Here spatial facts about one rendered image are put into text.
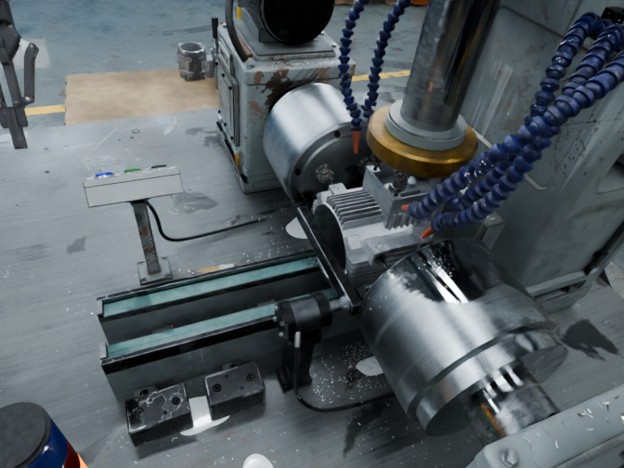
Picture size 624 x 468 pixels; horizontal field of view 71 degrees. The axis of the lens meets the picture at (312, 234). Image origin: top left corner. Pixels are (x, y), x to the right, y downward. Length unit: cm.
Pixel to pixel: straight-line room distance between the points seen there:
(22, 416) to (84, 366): 52
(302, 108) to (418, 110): 33
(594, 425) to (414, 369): 20
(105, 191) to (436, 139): 59
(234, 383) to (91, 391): 27
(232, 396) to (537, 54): 76
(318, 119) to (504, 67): 35
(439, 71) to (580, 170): 27
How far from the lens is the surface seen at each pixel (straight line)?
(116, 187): 89
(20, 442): 45
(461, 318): 61
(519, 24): 88
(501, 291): 65
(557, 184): 82
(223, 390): 83
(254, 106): 111
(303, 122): 93
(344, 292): 74
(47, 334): 104
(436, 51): 67
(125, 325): 90
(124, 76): 345
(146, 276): 107
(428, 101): 69
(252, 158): 119
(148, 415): 83
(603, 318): 127
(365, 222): 77
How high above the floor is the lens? 160
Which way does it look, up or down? 44 degrees down
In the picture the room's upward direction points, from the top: 8 degrees clockwise
